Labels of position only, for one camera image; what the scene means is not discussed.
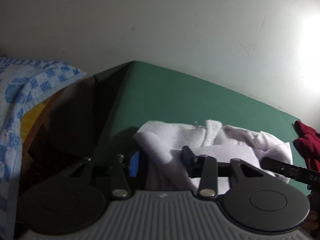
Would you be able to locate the brown wooden furniture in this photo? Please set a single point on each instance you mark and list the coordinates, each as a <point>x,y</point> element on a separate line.
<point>42,127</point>

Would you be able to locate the dark red sweater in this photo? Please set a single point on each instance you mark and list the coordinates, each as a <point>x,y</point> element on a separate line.
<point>310,142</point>

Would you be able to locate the person's right hand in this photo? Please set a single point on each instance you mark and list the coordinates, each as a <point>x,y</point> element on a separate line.
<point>315,215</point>

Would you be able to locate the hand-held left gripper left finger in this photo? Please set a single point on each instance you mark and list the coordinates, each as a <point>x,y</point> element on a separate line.
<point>134,165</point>

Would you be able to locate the yellow cloth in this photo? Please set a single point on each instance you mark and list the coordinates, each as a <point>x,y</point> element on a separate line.
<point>32,120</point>

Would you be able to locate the green table cover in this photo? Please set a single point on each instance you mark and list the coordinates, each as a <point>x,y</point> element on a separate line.
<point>162,92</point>

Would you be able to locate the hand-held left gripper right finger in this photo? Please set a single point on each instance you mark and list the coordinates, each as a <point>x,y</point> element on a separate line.
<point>188,155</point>

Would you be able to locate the white shirt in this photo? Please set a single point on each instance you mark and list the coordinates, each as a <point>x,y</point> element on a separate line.
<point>225,140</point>

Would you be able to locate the blue checked towel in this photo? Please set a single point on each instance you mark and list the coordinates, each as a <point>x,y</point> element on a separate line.
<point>15,105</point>

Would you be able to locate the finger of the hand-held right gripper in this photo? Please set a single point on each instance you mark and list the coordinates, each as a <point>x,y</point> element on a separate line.
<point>280,167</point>

